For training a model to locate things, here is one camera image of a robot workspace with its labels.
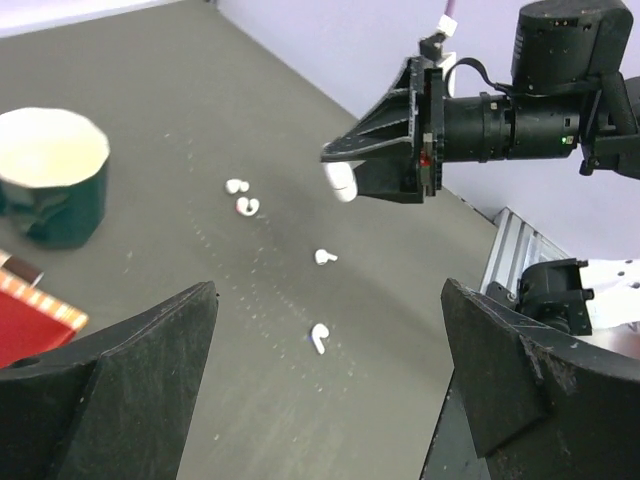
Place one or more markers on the dark green mug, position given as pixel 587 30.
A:
pixel 54 175

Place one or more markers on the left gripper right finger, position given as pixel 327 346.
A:
pixel 526 401

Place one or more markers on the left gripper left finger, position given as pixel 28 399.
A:
pixel 116 404

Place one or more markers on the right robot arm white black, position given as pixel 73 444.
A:
pixel 566 93

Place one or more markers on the aluminium frame rail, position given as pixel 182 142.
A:
pixel 517 245

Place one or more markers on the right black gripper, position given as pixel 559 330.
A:
pixel 400 140

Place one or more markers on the white earbud charging case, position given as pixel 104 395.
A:
pixel 341 178

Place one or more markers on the patterned orange placemat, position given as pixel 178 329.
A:
pixel 32 320

